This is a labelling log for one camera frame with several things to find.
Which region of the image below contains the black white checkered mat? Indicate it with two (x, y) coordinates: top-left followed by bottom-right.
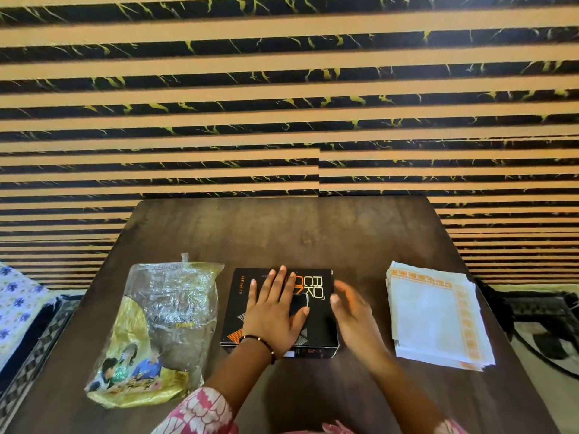
(0, 295), (83, 431)

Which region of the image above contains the person's left hand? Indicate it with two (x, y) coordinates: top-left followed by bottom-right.
(241, 265), (311, 358)

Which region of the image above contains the person's right forearm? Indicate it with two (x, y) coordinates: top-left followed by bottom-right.
(365, 355), (453, 434)

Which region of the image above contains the person's left forearm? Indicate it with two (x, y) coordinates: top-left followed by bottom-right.
(203, 339), (275, 417)

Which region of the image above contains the black cable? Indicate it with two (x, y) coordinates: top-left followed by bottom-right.
(477, 279), (579, 376)

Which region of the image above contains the blue floral white cloth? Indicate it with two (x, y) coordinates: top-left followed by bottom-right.
(0, 262), (60, 358)

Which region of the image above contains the gold and clear plastic bag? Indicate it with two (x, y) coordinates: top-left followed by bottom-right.
(84, 253), (225, 409)

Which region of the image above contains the pink white patterned garment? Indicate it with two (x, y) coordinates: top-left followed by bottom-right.
(151, 387), (469, 434)

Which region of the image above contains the black cardboard box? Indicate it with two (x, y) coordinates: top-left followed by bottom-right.
(220, 267), (340, 360)

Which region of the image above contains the stack of white orange-bordered napkins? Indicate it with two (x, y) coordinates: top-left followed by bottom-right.
(385, 261), (496, 372)

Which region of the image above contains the person's right hand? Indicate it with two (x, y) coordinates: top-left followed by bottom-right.
(330, 280), (391, 375)

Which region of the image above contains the black bead bracelet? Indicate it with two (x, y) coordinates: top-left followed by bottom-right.
(238, 335), (277, 366)

